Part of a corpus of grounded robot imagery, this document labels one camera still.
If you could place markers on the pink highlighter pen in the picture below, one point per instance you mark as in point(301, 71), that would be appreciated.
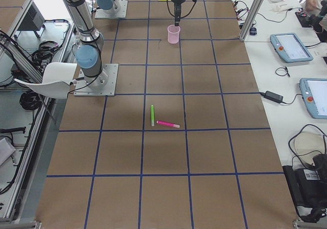
point(168, 124)

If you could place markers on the pink mesh cup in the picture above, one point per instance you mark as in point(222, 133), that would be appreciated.
point(173, 34)

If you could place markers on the green highlighter pen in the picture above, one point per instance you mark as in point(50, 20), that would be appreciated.
point(152, 115)

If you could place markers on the upper blue teach pendant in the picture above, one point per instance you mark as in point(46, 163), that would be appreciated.
point(290, 48)

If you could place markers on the blue teach pendant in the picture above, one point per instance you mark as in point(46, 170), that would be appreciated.
point(290, 48)
point(314, 95)

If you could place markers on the black power adapter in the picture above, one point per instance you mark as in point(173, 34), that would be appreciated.
point(273, 97)

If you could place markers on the white plastic chair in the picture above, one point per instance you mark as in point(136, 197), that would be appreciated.
point(56, 80)

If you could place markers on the lower blue teach pendant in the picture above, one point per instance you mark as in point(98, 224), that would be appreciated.
point(314, 95)

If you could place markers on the round white disc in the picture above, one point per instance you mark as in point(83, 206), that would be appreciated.
point(308, 145)

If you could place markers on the black device on desk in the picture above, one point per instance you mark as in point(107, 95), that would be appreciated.
point(308, 188)

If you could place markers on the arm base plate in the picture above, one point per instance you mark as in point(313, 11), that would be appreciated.
point(118, 11)
point(104, 85)

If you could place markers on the aluminium frame post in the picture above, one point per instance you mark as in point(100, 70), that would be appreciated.
point(250, 18)

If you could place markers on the grey box under frame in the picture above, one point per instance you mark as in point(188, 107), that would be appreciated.
point(33, 21)

